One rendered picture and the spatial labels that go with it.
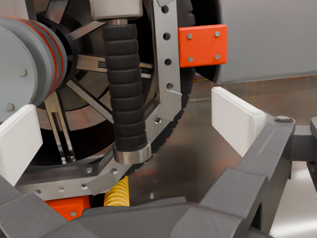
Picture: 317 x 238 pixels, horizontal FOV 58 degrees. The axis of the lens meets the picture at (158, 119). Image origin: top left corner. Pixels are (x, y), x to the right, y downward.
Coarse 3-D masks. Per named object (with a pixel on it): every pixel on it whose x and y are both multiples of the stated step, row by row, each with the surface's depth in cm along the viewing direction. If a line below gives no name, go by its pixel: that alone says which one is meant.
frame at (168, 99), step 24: (168, 0) 48; (168, 24) 49; (168, 48) 50; (168, 72) 52; (168, 96) 53; (168, 120) 55; (72, 168) 60; (96, 168) 59; (120, 168) 56; (24, 192) 55; (48, 192) 56; (72, 192) 57; (96, 192) 57
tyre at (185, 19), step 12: (180, 0) 56; (180, 12) 57; (180, 24) 57; (192, 24) 58; (180, 72) 60; (192, 72) 61; (180, 84) 61; (192, 84) 63; (168, 132) 64; (156, 144) 65; (132, 168) 66
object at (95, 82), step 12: (36, 0) 69; (48, 0) 69; (72, 0) 70; (84, 0) 70; (36, 12) 69; (72, 12) 70; (84, 12) 71; (72, 24) 71; (84, 24) 71; (108, 24) 72; (84, 36) 72; (96, 36) 73; (84, 48) 73; (96, 48) 74; (72, 60) 69; (84, 72) 75; (96, 72) 75; (84, 84) 76; (96, 84) 76; (108, 84) 77; (60, 96) 76; (72, 96) 76; (96, 96) 77; (72, 108) 77
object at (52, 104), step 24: (144, 0) 56; (48, 24) 60; (96, 24) 58; (144, 24) 70; (72, 48) 58; (72, 72) 60; (144, 72) 62; (48, 96) 61; (144, 96) 65; (48, 144) 74; (72, 144) 65; (96, 144) 69; (48, 168) 63
